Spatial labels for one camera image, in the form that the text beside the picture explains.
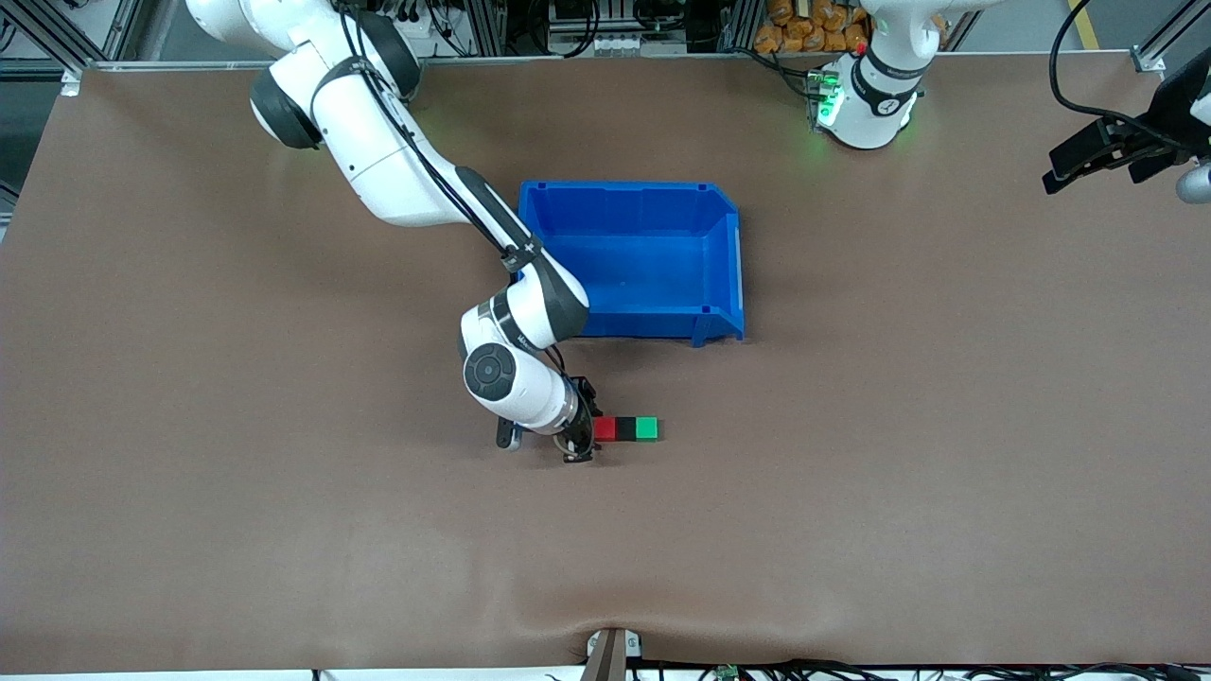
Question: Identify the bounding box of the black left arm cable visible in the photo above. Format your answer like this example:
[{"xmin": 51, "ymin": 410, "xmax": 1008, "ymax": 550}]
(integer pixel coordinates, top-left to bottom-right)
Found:
[{"xmin": 1048, "ymin": 0, "xmax": 1179, "ymax": 150}]

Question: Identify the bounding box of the aluminium frame profile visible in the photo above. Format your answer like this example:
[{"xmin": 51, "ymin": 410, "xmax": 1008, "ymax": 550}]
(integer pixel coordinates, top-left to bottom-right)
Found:
[
  {"xmin": 1132, "ymin": 0, "xmax": 1211, "ymax": 73},
  {"xmin": 0, "ymin": 0, "xmax": 88, "ymax": 97}
]

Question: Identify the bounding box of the orange bag pile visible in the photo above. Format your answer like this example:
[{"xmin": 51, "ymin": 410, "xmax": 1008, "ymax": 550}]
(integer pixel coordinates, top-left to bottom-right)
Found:
[{"xmin": 754, "ymin": 0, "xmax": 873, "ymax": 55}]

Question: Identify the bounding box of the metal table clamp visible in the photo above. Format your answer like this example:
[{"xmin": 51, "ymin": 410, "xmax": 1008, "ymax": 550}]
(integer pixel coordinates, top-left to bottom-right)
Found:
[{"xmin": 584, "ymin": 627, "xmax": 643, "ymax": 681}]

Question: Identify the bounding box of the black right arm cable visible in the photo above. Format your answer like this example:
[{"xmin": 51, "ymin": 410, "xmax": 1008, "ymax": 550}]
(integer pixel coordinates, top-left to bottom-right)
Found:
[{"xmin": 336, "ymin": 8, "xmax": 570, "ymax": 381}]

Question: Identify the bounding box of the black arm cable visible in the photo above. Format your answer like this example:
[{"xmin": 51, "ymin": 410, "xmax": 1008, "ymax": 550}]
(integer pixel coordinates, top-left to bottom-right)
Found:
[
  {"xmin": 1048, "ymin": 0, "xmax": 1179, "ymax": 150},
  {"xmin": 336, "ymin": 8, "xmax": 570, "ymax": 381}
]

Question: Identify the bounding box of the blue plastic storage bin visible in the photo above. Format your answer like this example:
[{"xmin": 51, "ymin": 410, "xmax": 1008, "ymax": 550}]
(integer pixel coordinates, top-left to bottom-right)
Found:
[{"xmin": 516, "ymin": 181, "xmax": 746, "ymax": 348}]

